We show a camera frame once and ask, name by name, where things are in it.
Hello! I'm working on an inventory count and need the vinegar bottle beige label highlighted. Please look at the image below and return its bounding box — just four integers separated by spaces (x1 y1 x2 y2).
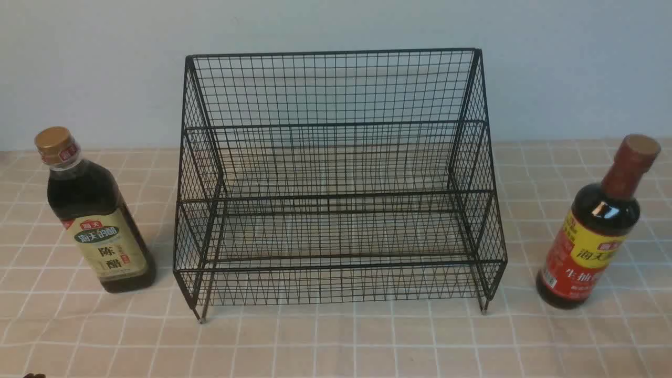
34 127 156 293

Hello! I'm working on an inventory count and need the soy sauce bottle red label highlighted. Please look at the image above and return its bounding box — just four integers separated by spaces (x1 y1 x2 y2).
535 134 662 309

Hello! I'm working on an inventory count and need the pink checkered tablecloth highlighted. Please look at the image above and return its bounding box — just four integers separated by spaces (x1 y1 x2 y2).
1 138 671 377

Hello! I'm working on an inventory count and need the black wire mesh rack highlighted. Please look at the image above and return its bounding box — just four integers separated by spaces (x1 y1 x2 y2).
173 48 507 323

